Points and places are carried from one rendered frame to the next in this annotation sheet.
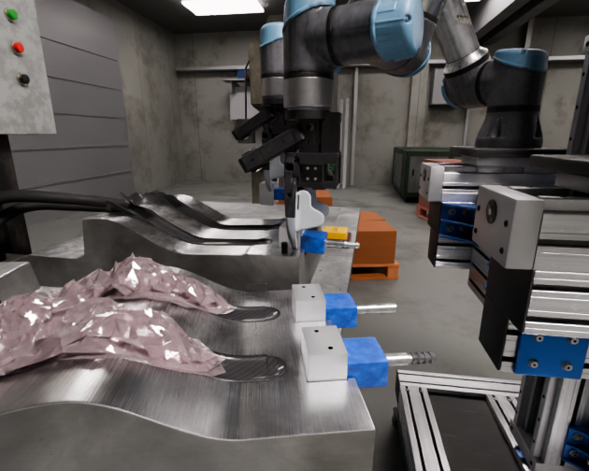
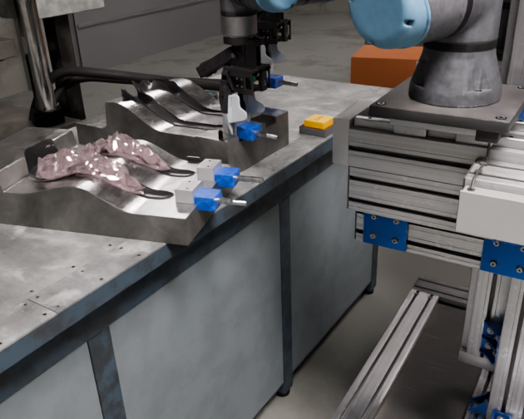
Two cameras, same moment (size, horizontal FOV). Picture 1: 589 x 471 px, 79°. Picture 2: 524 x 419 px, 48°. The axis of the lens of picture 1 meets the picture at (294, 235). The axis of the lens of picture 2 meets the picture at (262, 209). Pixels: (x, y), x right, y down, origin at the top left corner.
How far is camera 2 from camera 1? 0.83 m
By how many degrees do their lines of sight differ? 24
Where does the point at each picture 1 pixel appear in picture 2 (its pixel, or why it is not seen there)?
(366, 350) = (209, 194)
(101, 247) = (116, 121)
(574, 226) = (368, 139)
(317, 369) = (179, 197)
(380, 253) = not seen: hidden behind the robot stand
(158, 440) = (105, 208)
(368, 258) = not seen: hidden behind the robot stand
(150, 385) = (106, 189)
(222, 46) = not seen: outside the picture
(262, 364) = (164, 194)
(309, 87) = (231, 24)
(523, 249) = (340, 151)
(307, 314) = (203, 175)
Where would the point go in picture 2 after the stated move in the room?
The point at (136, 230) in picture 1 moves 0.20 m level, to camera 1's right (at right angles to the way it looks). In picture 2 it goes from (135, 112) to (209, 119)
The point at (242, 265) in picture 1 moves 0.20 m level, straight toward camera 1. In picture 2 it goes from (195, 144) to (162, 179)
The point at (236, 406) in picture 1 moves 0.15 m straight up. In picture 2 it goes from (139, 204) to (128, 127)
